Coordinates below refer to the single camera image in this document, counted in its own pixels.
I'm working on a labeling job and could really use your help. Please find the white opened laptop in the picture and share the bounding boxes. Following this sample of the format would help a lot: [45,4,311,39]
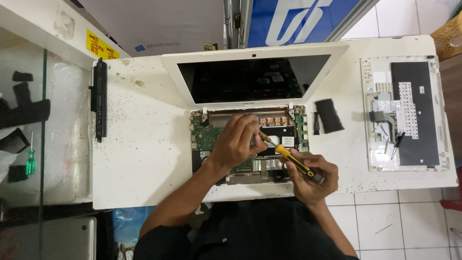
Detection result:
[161,43,350,198]

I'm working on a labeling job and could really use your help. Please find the silver closed laptop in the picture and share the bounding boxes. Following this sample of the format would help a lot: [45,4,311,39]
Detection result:
[0,216,97,260]

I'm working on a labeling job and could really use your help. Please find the metal door frame post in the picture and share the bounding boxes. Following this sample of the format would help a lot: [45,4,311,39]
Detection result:
[223,0,254,50]

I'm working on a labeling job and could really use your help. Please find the long black laptop battery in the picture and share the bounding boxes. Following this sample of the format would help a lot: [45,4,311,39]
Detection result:
[89,58,108,143]

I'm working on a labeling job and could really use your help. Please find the grey poster board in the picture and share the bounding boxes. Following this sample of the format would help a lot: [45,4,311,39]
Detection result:
[77,0,225,58]

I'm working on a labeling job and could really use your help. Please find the blue white sign board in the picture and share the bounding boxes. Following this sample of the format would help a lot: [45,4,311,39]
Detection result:
[247,0,380,48]

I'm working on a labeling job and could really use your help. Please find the yellow red sticker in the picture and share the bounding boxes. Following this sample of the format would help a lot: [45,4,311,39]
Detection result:
[85,28,121,60]

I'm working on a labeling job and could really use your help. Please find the person's right hand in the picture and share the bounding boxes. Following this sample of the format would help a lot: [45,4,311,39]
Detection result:
[279,150,340,207]

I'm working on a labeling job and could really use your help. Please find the black foam pad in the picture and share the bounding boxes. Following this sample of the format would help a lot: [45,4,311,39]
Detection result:
[314,98,346,134]

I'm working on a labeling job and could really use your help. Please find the glass display counter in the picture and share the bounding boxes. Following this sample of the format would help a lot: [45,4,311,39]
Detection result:
[0,27,93,207]

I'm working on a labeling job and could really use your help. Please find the white laptop keyboard cover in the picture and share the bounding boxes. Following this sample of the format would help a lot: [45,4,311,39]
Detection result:
[360,54,451,173]

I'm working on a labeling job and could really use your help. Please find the yellow black screwdriver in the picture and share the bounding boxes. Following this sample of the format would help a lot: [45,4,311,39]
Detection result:
[258,130,325,185]

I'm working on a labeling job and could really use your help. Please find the green handled screwdriver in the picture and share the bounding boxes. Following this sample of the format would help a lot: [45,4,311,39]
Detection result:
[25,130,36,176]

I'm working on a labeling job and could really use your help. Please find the red plastic stool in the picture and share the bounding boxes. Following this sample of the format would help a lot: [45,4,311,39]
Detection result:
[440,166,462,212]

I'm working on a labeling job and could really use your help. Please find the black tweezers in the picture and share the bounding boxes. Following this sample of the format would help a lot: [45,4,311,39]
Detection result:
[390,131,406,160]

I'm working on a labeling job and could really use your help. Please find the person's black shirt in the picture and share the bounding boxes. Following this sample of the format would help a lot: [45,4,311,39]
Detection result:
[132,196,362,260]

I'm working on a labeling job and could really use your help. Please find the person's left hand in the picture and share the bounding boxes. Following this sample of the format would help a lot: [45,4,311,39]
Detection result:
[209,113,270,175]

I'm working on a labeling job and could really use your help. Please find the blue plastic bag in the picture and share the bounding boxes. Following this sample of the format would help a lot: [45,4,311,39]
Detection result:
[111,206,156,250]

